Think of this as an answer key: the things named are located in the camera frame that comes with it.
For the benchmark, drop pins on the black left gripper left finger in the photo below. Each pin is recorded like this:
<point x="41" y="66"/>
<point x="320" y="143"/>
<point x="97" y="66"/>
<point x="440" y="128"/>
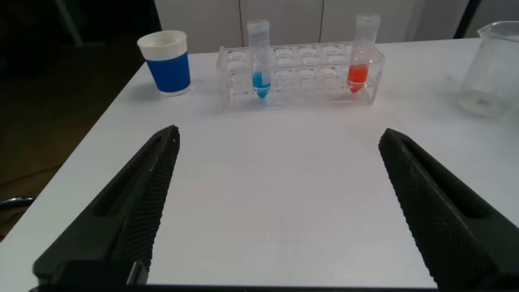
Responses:
<point x="121" y="211"/>

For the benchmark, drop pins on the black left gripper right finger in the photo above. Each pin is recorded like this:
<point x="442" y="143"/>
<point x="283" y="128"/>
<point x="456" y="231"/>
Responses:
<point x="446" y="219"/>

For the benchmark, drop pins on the test tube with blue liquid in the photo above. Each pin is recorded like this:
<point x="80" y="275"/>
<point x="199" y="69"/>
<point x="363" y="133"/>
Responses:
<point x="261" y="81"/>

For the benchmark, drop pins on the clear glass beaker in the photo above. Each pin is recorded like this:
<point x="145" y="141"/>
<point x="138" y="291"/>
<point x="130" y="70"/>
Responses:
<point x="486" y="81"/>

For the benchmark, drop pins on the test tube with red liquid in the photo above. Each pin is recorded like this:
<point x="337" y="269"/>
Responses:
<point x="358" y="75"/>

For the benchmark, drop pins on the clear plastic test tube rack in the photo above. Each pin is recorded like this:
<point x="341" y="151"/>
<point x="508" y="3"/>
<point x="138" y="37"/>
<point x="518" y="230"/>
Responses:
<point x="308" y="81"/>

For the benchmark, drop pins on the blue white paper cup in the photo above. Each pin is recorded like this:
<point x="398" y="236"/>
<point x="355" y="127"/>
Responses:
<point x="168" y="73"/>

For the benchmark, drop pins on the metal chair frame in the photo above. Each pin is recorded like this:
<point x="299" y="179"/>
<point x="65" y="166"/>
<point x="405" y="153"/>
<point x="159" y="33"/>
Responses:
<point x="16" y="201"/>

